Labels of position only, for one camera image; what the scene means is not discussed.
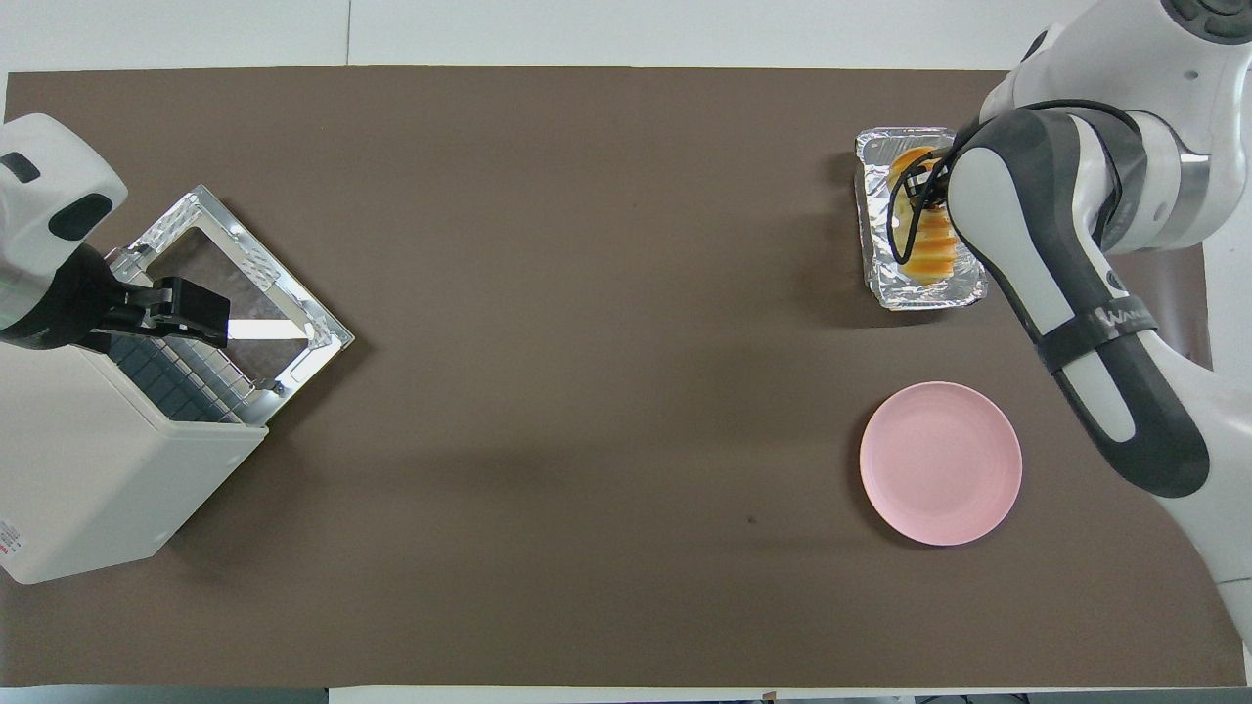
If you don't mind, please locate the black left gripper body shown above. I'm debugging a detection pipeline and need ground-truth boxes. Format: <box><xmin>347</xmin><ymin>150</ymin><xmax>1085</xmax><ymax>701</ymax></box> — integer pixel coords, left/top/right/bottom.
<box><xmin>0</xmin><ymin>242</ymin><xmax>123</xmax><ymax>353</ymax></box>

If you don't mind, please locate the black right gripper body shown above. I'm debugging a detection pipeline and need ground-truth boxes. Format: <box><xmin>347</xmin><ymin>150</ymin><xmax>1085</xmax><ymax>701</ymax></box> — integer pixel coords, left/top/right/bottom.
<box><xmin>905</xmin><ymin>161</ymin><xmax>952</xmax><ymax>211</ymax></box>

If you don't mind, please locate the yellow sliced bread loaf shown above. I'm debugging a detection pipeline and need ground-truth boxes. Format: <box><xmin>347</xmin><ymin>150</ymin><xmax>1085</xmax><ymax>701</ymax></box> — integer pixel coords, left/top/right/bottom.
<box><xmin>888</xmin><ymin>147</ymin><xmax>961</xmax><ymax>286</ymax></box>

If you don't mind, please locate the silver foil baking tray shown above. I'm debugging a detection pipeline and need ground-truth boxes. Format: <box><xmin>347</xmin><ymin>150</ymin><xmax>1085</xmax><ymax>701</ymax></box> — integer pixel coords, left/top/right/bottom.
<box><xmin>855</xmin><ymin>127</ymin><xmax>989</xmax><ymax>312</ymax></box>

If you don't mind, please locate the glass oven door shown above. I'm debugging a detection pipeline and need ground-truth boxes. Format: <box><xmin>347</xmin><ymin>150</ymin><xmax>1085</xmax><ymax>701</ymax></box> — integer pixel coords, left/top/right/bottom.
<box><xmin>106</xmin><ymin>184</ymin><xmax>355</xmax><ymax>426</ymax></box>

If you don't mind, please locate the cream toaster oven body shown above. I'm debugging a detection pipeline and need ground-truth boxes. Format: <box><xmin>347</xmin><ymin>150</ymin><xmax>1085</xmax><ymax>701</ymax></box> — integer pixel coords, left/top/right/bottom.
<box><xmin>0</xmin><ymin>323</ymin><xmax>270</xmax><ymax>586</ymax></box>

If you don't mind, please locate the pink round plate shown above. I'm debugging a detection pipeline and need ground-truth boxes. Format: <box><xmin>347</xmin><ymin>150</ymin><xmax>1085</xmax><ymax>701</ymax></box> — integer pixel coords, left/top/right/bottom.
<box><xmin>859</xmin><ymin>381</ymin><xmax>1024</xmax><ymax>547</ymax></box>

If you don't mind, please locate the brown table mat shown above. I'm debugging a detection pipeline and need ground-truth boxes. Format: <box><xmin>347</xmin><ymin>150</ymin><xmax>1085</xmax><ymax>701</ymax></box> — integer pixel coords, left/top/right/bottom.
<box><xmin>0</xmin><ymin>66</ymin><xmax>1245</xmax><ymax>688</ymax></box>

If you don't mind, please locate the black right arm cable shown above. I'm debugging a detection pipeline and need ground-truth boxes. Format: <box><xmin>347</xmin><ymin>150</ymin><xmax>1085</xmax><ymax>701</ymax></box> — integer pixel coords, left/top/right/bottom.
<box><xmin>888</xmin><ymin>98</ymin><xmax>1140</xmax><ymax>267</ymax></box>

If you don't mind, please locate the metal oven wire rack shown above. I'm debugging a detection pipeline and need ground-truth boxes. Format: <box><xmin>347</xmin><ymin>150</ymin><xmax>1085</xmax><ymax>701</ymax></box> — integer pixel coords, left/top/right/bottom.
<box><xmin>106</xmin><ymin>332</ymin><xmax>247</xmax><ymax>424</ymax></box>

